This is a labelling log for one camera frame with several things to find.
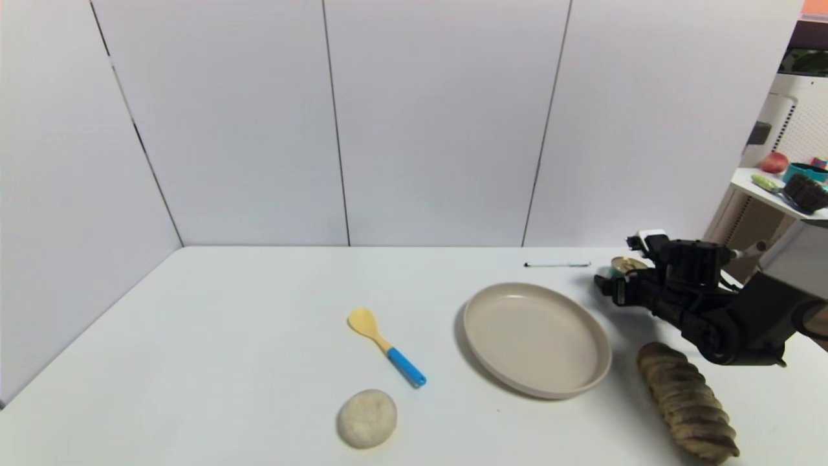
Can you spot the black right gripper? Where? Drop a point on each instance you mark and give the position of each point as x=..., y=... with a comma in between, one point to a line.
x=619, y=292

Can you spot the small gold-lid tin can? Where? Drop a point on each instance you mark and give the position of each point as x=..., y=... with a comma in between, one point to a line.
x=626, y=263

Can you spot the black and grey right robot arm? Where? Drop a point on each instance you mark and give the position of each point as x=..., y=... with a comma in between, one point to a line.
x=763, y=317

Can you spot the beige round plate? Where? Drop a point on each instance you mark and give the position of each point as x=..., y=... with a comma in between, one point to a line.
x=537, y=336

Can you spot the white pen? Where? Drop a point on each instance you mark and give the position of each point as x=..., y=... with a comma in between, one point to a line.
x=556, y=265

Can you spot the long twisted striped bread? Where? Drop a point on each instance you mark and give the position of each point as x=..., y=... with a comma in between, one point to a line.
x=686, y=404

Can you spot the white side table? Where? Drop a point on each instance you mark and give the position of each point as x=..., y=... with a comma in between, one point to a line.
x=766, y=194

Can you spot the green utensil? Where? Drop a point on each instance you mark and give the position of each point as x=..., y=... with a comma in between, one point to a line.
x=766, y=183

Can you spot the red apple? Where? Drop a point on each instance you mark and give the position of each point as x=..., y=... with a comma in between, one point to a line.
x=774, y=162

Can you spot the black brush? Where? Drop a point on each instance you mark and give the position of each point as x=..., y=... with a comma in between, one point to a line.
x=804, y=193

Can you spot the teal bowl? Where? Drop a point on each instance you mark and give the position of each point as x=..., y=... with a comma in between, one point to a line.
x=802, y=170

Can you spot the white pegboard stand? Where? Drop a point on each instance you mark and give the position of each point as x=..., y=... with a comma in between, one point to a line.
x=805, y=120

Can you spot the round pale bread bun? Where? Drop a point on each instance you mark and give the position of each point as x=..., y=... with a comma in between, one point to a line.
x=367, y=419

